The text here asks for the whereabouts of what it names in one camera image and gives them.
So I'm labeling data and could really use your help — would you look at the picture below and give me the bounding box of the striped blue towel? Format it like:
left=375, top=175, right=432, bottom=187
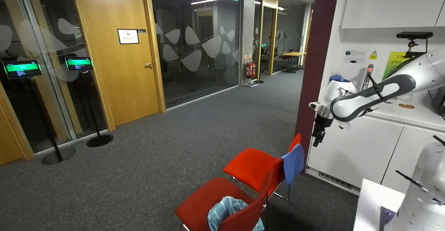
left=208, top=196, right=266, bottom=231

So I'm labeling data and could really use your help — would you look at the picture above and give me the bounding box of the white base cabinet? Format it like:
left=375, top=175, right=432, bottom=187
left=306, top=97, right=445, bottom=196

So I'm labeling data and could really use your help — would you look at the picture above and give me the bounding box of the plain blue cloth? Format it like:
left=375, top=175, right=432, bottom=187
left=281, top=143, right=306, bottom=185

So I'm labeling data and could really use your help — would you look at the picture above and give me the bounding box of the silver tap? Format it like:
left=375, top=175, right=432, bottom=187
left=361, top=64, right=375, bottom=92

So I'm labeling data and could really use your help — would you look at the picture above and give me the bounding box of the wooden table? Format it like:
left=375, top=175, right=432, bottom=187
left=281, top=51, right=308, bottom=74

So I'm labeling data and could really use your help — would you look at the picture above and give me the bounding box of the red chair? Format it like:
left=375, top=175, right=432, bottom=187
left=223, top=133, right=302, bottom=202
left=175, top=157, right=284, bottom=231

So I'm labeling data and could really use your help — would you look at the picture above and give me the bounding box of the red fire extinguisher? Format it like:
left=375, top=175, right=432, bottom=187
left=245, top=60, right=257, bottom=86

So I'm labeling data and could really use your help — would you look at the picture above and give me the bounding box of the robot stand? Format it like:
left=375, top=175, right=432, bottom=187
left=353, top=178, right=406, bottom=231

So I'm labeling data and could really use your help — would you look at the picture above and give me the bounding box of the green poster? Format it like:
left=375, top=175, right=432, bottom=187
left=382, top=51, right=412, bottom=81

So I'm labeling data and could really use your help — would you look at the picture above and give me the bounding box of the white framed door sign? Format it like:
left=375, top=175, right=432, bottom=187
left=117, top=29, right=140, bottom=45

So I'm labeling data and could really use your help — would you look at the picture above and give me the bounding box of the wooden door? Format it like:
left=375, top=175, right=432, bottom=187
left=71, top=0, right=167, bottom=131

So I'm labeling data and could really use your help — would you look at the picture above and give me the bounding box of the screen on floor stand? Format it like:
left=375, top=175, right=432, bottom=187
left=2, top=60, right=76, bottom=165
left=65, top=56, right=114, bottom=148

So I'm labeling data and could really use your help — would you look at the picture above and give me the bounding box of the white wall label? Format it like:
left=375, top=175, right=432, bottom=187
left=344, top=50, right=366, bottom=64

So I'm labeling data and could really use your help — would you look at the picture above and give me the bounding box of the camera on mount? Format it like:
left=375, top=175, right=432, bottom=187
left=396, top=31, right=434, bottom=58

